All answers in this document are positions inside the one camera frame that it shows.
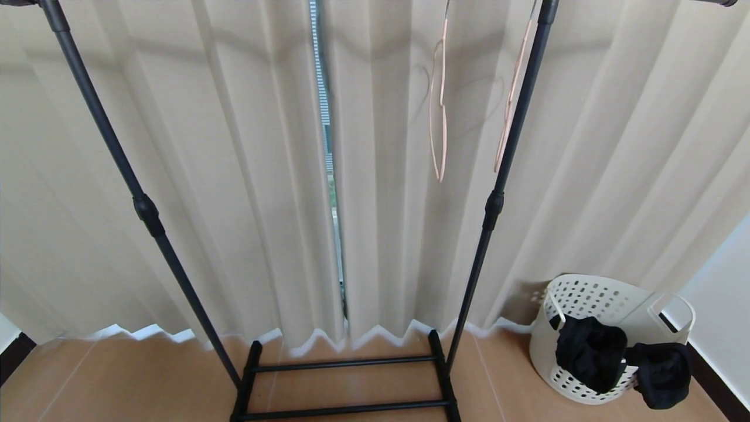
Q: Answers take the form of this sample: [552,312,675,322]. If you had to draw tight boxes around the white laundry basket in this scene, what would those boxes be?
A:
[529,274,696,406]

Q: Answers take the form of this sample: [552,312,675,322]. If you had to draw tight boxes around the black clothes rack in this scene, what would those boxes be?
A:
[0,0,738,422]

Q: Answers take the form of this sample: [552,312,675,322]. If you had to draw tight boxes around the black shorts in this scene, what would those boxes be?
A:
[555,315,629,394]

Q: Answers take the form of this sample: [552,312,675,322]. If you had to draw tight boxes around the black garment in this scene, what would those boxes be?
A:
[625,342,694,410]

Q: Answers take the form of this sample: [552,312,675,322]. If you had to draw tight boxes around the pink clothes hanger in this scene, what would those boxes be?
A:
[494,0,538,173]
[429,0,451,182]

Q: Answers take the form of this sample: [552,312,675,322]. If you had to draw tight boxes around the beige curtain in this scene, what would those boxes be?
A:
[0,0,750,358]

